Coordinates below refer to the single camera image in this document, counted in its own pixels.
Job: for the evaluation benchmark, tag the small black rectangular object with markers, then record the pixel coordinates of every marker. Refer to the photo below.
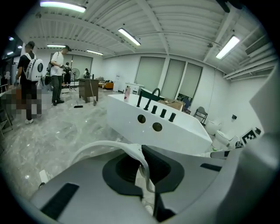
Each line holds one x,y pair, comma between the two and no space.
78,106

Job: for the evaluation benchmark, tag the pink bottle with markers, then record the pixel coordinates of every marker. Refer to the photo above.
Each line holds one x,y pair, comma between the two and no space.
127,94

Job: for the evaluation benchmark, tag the broom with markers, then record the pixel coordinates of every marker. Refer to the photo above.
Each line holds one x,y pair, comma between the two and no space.
93,96

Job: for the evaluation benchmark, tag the dark brown wooden cabinet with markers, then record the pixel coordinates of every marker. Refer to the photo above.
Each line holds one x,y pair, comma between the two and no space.
87,89

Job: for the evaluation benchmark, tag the orange sofa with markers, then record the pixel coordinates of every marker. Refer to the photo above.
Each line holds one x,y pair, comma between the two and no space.
107,85

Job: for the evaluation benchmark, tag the white bathtub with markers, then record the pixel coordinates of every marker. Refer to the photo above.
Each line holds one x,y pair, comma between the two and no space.
179,135

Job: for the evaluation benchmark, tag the black bathtub knob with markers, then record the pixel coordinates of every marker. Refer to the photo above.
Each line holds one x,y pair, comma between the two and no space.
154,109
163,113
172,117

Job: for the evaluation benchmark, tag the open brown cardboard box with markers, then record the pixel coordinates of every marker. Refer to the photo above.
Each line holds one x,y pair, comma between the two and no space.
172,103

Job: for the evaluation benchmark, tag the black wall bracket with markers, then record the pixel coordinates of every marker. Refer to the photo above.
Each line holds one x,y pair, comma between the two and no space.
234,116

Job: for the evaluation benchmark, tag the dark green bathtub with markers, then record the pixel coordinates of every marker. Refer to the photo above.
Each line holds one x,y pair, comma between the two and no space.
151,96

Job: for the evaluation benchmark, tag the long ceiling light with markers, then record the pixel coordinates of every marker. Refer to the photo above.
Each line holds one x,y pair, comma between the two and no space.
62,6
129,36
227,47
55,46
94,52

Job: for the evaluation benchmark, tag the white toilet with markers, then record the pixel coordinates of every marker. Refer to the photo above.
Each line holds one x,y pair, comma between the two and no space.
212,127
225,138

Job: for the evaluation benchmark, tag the white backpack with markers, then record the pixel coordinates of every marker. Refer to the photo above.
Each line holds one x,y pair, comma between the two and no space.
33,70

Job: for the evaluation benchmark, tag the small green object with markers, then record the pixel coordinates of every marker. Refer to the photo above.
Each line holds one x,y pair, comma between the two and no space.
213,149

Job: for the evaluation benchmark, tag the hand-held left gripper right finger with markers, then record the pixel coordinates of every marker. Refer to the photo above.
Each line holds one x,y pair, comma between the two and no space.
192,181

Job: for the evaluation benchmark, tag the grey window blind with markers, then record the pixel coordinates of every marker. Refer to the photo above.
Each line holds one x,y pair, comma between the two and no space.
191,79
149,70
173,78

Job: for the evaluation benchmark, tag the white power strip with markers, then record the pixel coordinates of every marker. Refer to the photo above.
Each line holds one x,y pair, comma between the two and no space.
43,176

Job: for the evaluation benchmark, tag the ceiling air vent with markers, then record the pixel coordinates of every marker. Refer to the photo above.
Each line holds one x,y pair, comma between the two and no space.
257,44

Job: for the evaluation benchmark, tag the black head camera mount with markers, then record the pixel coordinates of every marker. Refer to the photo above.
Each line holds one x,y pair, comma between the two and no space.
227,4

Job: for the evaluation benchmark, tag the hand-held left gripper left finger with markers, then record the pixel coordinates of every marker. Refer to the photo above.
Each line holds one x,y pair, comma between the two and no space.
87,197

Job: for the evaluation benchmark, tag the white water dispenser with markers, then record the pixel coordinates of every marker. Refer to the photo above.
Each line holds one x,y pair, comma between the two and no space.
116,83

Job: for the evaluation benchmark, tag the black folding chair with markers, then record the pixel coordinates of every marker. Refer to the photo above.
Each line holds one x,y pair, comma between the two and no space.
201,111

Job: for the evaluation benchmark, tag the black standing fan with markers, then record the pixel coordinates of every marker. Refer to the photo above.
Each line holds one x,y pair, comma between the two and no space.
75,72

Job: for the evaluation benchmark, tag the black curved bathtub faucet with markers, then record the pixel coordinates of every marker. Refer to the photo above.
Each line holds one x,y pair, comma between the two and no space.
153,93

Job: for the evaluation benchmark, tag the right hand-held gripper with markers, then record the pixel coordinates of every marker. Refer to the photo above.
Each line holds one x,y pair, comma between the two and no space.
249,136

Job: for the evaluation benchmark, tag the white vanity cabinet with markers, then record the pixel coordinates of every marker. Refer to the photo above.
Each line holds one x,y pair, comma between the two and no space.
134,87

